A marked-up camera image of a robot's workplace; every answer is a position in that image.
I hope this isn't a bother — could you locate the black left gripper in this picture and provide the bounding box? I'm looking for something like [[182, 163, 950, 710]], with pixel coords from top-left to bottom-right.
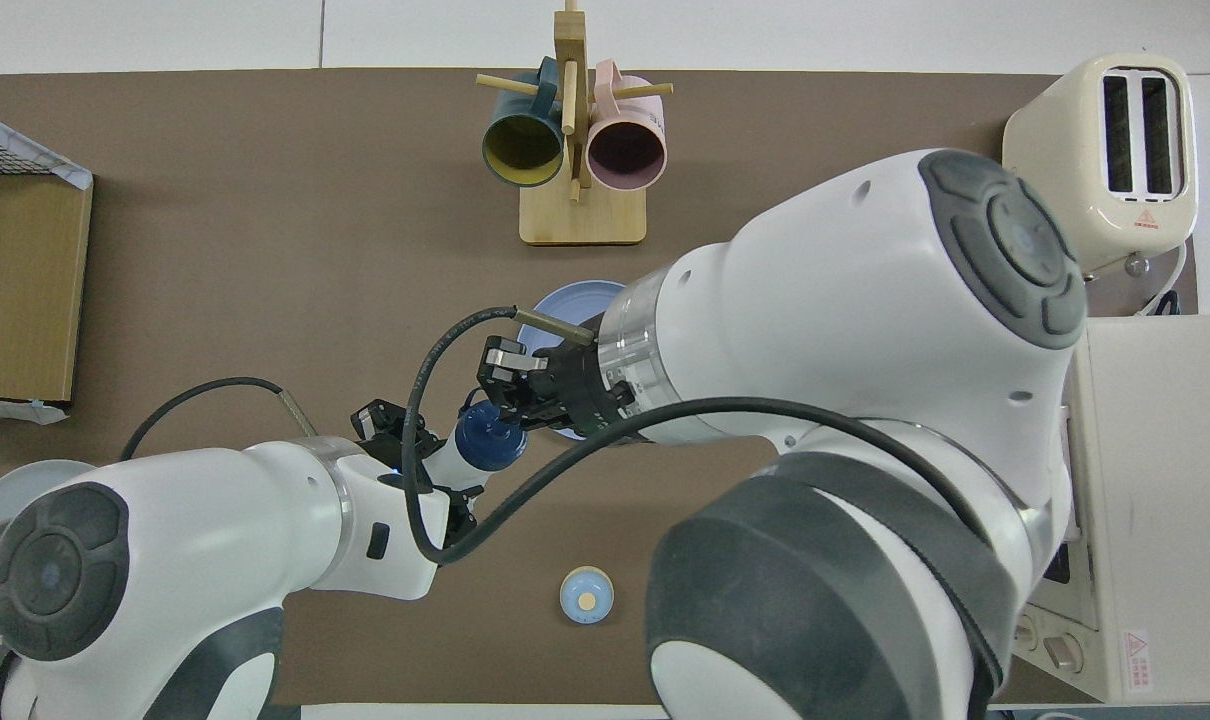
[[353, 400, 486, 546]]

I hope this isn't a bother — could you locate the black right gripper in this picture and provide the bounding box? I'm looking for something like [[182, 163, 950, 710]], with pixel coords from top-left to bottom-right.
[[478, 335, 636, 441]]

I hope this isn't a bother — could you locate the white seasoning bottle navy cap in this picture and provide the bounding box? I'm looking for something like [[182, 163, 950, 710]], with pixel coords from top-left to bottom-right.
[[425, 400, 528, 491]]

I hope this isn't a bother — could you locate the blue round plate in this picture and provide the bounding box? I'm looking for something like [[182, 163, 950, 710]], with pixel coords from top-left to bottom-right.
[[515, 280, 626, 441]]

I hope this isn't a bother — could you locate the grey-blue plate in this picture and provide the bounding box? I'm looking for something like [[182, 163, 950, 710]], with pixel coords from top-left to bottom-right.
[[0, 460, 96, 521]]

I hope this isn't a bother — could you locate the wooden mug tree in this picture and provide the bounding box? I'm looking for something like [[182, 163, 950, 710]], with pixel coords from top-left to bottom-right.
[[476, 0, 674, 246]]

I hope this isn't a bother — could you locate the blue call bell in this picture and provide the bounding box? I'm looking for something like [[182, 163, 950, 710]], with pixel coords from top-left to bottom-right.
[[560, 566, 615, 626]]

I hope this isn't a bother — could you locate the teal mug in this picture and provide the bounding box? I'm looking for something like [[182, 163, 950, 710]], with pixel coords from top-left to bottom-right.
[[481, 57, 566, 188]]

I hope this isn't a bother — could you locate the pink ribbed mug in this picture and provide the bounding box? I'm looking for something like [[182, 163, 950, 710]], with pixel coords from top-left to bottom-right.
[[585, 60, 668, 193]]

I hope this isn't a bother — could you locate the brown table mat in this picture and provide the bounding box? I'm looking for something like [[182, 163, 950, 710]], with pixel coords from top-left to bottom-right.
[[0, 68, 1201, 706]]

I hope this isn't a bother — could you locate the wooden two-tier shelf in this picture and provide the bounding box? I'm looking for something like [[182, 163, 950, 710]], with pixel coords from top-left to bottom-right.
[[0, 135, 94, 403]]

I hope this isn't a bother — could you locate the cream two-slot toaster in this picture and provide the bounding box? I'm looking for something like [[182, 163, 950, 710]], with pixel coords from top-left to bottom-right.
[[1002, 53, 1199, 284]]

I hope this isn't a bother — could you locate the white toaster oven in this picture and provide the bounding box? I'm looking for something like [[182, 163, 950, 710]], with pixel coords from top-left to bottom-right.
[[1015, 315, 1210, 704]]

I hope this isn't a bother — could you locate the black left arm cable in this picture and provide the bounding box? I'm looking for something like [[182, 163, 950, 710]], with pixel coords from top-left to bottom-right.
[[120, 377, 316, 461]]

